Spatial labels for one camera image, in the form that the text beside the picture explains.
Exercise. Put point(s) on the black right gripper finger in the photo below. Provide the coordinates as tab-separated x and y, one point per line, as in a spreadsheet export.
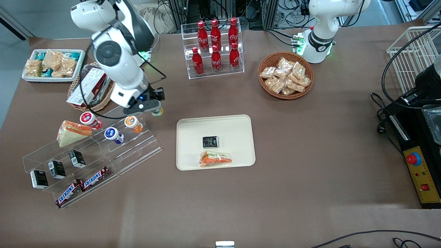
160	94
150	92

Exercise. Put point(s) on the green lid gum bottle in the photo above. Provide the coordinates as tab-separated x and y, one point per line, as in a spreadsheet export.
158	112

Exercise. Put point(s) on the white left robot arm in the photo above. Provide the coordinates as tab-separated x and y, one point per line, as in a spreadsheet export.
322	34

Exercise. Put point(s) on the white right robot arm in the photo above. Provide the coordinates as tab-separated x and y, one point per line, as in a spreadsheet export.
117	65

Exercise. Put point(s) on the orange lid gum bottle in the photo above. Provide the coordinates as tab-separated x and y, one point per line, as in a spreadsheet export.
133	123

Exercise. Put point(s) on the blue lid gum bottle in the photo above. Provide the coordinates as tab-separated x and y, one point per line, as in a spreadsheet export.
113	134

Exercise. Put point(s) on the red lid gum bottle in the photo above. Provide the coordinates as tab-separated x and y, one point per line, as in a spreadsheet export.
90	120

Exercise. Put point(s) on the cream plastic tray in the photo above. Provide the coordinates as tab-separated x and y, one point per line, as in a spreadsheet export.
237	137

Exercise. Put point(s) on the oval wicker basket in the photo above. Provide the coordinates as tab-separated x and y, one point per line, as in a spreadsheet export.
103	103

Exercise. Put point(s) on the red cola bottle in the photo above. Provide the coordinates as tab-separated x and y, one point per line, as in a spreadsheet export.
233	33
215	34
197	62
202	36
234	59
216	61

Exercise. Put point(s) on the clear acrylic stepped rack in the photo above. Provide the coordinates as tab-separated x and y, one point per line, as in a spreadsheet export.
137	151

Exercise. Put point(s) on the clear acrylic bottle rack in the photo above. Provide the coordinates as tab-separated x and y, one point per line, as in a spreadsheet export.
186	41

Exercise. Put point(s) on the red white biscuit box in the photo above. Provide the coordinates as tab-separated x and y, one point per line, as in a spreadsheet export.
88	86

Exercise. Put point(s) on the small black sachet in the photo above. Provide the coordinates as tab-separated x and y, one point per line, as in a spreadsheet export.
210	141

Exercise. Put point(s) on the crumpled beige paper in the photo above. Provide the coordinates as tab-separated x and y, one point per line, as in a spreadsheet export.
162	20

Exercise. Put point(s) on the white rectangular bin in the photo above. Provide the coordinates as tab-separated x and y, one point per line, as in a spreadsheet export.
82	62

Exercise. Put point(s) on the wrapped wedge sandwich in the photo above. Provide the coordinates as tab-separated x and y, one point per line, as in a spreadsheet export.
70	133

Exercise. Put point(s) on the clear rice cracker pack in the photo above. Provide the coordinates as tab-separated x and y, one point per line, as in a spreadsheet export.
53	59
67	66
33	67

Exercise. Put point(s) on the wrapped flat sandwich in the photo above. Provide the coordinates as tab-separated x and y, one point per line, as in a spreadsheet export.
215	159

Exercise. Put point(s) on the black control box yellow panel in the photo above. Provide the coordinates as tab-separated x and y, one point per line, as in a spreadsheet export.
422	168

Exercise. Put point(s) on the small black carton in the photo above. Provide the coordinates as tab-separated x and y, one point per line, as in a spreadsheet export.
56	169
39	179
76	158

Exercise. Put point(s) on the snickers bar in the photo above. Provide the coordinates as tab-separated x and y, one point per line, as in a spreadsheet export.
94	178
68	193

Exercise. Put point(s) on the clear snack pack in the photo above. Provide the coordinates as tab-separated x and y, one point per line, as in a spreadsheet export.
285	64
295	86
275	84
305	82
298	70
267	72

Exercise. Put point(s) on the round brown wicker basket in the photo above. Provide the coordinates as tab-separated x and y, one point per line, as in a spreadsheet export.
265	60

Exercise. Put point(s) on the small silver white block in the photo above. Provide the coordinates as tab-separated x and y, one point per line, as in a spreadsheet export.
224	244

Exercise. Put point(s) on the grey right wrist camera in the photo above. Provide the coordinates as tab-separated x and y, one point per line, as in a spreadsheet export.
141	108

